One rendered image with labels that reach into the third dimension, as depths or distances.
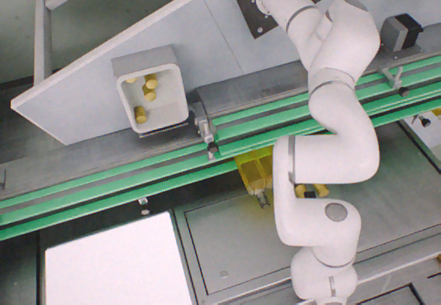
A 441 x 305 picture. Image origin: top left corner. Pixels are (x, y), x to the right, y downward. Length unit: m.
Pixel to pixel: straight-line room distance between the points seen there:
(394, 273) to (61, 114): 1.08
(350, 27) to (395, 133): 0.88
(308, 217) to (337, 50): 0.30
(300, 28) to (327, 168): 0.38
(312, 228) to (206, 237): 0.59
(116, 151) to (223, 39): 0.48
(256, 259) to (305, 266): 0.37
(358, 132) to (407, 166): 0.85
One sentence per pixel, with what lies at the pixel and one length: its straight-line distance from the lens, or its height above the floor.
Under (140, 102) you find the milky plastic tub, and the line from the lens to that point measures 1.16.
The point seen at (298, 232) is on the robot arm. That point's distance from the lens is 0.66.
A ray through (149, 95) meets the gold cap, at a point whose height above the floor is 0.81.
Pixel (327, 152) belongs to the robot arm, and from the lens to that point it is 0.63.
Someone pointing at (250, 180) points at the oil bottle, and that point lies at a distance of 1.11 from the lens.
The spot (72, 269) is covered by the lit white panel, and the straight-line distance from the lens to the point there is 1.27.
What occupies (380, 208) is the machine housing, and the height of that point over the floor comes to 1.20.
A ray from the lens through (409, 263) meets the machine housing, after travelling 1.25.
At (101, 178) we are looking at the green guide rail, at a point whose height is 0.91.
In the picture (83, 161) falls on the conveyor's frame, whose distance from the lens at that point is 1.22.
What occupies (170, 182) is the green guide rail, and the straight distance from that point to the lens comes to 1.20.
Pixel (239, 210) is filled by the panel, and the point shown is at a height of 1.06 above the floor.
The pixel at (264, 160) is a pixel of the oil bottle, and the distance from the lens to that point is 1.15.
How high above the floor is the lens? 1.63
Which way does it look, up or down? 38 degrees down
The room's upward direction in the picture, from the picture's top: 158 degrees clockwise
